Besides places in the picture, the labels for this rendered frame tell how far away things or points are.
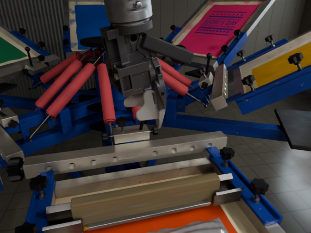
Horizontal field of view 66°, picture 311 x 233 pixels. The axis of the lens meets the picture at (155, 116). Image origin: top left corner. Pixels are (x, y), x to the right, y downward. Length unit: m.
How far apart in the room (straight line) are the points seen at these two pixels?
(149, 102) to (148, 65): 0.07
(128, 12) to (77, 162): 0.54
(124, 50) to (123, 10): 0.06
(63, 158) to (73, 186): 0.10
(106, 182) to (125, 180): 0.06
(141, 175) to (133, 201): 0.17
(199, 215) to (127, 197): 0.22
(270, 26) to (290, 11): 0.41
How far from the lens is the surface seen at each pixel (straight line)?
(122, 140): 0.84
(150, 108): 0.46
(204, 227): 0.69
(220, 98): 0.95
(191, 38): 2.01
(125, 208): 0.64
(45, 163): 0.82
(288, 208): 2.31
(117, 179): 0.77
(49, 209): 0.68
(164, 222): 0.69
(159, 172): 0.79
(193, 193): 0.67
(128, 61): 0.43
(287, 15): 5.15
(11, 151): 0.93
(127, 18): 0.40
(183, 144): 0.85
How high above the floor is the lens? 1.48
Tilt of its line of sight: 25 degrees down
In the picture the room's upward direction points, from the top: straight up
